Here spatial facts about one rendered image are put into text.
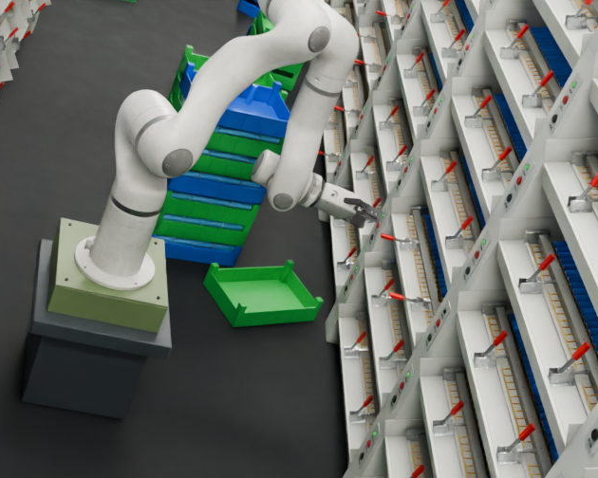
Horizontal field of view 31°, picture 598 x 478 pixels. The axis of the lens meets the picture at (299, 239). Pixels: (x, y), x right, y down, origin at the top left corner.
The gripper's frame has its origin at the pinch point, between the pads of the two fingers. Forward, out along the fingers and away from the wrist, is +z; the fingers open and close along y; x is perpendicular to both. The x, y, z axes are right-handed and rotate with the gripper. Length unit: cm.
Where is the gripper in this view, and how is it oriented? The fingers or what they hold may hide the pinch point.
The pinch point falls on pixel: (369, 219)
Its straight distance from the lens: 264.9
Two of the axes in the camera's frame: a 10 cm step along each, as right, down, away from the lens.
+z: 8.7, 4.1, 2.8
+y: -3.6, 1.4, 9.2
